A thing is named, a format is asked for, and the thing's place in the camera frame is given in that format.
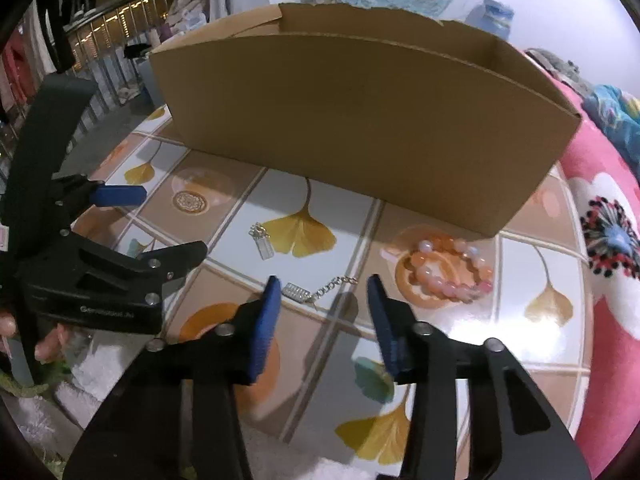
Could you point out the cardboard box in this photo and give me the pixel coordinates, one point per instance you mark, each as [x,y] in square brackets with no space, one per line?
[350,110]

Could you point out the person's left hand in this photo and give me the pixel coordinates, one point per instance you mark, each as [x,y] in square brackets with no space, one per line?
[50,347]

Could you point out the pink floral blanket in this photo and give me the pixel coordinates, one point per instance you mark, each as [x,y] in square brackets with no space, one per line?
[610,310]

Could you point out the rack of hanging clothes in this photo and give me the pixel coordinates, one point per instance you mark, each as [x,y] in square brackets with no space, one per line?
[15,60]

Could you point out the blue blanket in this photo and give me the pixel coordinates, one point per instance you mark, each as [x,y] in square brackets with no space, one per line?
[615,110]

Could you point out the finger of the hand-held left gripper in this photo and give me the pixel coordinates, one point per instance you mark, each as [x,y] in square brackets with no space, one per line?
[120,195]
[175,255]

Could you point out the ginkgo leaf tablecloth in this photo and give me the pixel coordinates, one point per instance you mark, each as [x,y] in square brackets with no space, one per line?
[450,360]

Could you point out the blue water bottle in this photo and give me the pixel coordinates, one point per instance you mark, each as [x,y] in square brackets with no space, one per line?
[492,20]

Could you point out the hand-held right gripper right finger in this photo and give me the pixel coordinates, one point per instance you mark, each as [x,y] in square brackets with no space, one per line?
[385,330]

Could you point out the silver pendant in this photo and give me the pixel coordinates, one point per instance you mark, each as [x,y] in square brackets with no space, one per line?
[265,249]

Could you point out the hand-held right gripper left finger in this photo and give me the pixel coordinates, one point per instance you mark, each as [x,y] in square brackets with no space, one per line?
[262,330]

